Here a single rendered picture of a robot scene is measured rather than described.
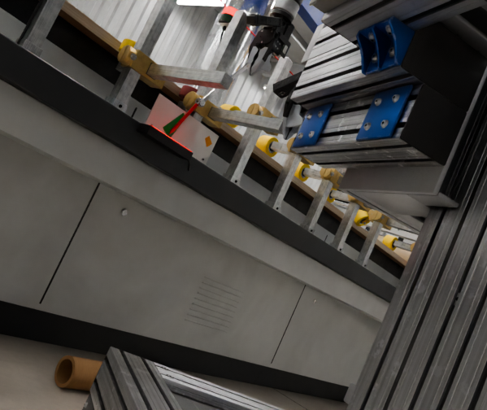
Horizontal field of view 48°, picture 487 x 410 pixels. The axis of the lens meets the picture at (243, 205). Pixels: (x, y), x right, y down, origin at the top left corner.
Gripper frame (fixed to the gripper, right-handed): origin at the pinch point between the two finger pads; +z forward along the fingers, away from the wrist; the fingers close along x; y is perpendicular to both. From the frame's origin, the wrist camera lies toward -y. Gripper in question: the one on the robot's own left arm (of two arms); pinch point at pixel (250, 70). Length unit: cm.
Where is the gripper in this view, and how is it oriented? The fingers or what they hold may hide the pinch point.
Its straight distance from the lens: 166.0
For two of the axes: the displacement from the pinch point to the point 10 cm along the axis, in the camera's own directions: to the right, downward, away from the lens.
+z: -4.1, 9.0, -1.1
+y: 5.8, 3.5, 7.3
